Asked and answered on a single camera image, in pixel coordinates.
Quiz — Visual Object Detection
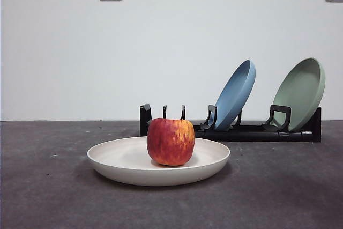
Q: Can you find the red yellow apple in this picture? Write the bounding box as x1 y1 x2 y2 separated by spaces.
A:
146 117 195 166

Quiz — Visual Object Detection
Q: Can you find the cream yellow plate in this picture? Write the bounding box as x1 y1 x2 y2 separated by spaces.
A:
86 136 231 187

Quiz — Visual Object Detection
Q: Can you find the black plate rack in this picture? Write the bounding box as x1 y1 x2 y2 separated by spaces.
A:
139 104 322 143

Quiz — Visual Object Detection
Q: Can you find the green plate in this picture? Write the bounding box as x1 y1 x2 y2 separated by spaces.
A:
272 57 326 131

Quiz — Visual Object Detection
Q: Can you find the blue plate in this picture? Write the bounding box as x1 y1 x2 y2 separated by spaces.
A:
214 59 257 131

